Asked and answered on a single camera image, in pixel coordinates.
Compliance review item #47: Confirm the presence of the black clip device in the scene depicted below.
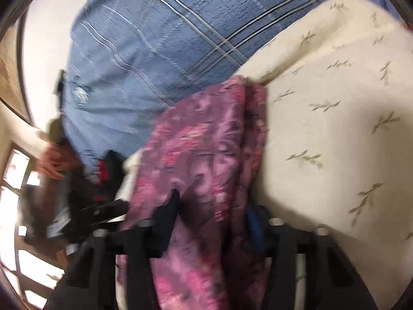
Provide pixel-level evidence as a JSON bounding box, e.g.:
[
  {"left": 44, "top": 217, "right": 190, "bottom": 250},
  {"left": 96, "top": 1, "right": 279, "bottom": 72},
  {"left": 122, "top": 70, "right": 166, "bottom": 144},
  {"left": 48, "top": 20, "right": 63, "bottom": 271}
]
[{"left": 53, "top": 69, "right": 70, "bottom": 112}]

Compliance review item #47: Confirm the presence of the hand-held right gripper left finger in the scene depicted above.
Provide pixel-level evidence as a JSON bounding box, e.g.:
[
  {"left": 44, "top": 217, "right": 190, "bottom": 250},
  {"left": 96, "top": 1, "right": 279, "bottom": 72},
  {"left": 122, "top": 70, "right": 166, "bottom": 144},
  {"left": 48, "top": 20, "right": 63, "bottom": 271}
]
[{"left": 43, "top": 190, "right": 181, "bottom": 310}]

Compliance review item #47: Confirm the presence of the orange-brown cloth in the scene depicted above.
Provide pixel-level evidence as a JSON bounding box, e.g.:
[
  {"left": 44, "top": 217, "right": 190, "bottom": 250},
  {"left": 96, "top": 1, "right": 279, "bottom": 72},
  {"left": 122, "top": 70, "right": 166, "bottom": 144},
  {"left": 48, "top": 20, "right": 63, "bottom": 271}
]
[{"left": 35, "top": 143, "right": 82, "bottom": 180}]

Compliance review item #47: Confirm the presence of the window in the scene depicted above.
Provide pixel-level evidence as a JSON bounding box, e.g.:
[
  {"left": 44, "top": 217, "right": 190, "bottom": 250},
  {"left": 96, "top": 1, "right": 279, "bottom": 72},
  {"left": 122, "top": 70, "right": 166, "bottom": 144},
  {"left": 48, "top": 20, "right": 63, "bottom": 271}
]
[{"left": 0, "top": 147, "right": 70, "bottom": 301}]

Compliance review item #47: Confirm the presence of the blue plaid blanket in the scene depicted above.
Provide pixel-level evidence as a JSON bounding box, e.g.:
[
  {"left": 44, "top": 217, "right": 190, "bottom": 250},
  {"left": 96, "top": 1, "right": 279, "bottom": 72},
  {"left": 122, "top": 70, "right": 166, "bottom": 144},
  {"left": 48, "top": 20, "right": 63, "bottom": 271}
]
[{"left": 63, "top": 0, "right": 401, "bottom": 185}]

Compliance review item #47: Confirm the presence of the olive green cloth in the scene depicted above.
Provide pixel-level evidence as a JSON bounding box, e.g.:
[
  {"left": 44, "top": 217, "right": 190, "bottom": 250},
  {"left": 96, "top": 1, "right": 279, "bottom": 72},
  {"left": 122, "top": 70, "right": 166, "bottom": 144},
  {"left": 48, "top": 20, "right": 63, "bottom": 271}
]
[{"left": 39, "top": 118, "right": 67, "bottom": 145}]

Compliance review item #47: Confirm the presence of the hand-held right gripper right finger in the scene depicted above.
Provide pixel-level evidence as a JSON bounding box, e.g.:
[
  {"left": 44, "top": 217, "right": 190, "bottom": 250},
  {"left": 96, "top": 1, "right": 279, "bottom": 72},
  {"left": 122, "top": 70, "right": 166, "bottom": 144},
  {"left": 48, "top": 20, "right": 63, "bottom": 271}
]
[{"left": 246, "top": 204, "right": 379, "bottom": 310}]

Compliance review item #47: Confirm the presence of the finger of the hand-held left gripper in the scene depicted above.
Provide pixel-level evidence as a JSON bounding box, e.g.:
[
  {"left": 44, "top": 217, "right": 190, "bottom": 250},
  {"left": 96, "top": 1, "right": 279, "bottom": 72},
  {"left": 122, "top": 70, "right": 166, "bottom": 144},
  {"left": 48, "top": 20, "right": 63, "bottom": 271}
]
[{"left": 81, "top": 198, "right": 130, "bottom": 228}]

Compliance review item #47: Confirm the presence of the black and red cloth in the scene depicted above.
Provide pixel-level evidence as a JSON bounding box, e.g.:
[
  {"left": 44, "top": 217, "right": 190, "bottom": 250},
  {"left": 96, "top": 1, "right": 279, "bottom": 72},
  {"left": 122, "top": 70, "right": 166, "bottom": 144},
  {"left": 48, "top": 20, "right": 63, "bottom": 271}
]
[{"left": 93, "top": 149, "right": 127, "bottom": 188}]

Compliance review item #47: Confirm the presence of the purple floral garment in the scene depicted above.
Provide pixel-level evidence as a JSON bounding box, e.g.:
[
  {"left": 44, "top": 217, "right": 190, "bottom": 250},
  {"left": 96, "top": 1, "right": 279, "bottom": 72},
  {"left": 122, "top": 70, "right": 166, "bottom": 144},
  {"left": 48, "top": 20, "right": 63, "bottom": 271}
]
[{"left": 115, "top": 75, "right": 270, "bottom": 310}]

